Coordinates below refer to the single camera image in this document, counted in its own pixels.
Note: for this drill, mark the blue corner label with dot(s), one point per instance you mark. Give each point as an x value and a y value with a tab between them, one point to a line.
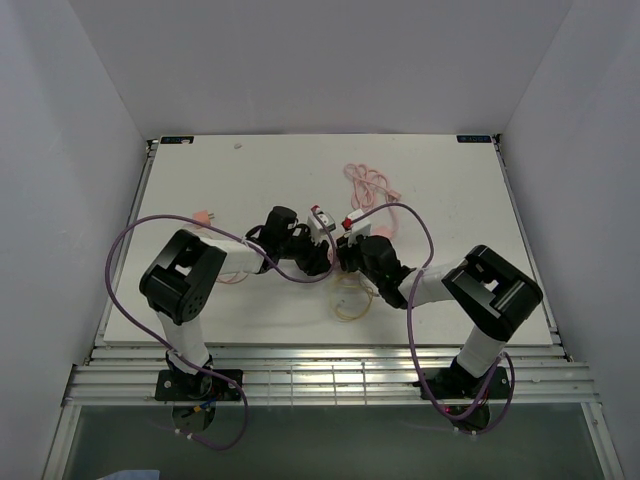
473	139
177	140

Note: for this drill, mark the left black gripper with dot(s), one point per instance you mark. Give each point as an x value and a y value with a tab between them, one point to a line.
316	261

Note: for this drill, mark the right blue corner label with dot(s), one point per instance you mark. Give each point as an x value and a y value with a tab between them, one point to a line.
473	139

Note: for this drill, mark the pink charger plug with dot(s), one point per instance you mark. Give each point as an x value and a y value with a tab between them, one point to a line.
204	216

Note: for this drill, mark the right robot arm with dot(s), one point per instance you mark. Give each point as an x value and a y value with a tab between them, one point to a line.
496	296

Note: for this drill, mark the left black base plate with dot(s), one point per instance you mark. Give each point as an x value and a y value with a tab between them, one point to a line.
177	386

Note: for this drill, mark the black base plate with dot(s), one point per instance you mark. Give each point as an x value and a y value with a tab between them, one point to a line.
177	386
446	383

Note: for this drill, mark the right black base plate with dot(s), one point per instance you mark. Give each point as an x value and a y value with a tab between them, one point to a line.
446	383

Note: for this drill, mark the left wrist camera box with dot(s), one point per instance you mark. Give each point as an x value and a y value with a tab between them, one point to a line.
320	225

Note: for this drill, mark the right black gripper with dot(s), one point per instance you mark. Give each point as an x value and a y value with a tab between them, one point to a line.
345	252

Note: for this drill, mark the aluminium rail frame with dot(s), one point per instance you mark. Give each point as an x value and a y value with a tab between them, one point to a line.
303	375

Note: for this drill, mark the pink power strip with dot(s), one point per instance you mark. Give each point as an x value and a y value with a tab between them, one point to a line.
383	231

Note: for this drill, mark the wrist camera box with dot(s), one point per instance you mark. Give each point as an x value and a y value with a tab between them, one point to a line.
320	225
356	226

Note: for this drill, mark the left blue corner label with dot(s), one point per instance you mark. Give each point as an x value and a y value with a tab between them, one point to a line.
177	140

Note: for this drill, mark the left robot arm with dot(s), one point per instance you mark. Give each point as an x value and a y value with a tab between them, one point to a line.
179	281

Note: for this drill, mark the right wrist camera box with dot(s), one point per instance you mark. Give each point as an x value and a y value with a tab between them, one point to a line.
356	226

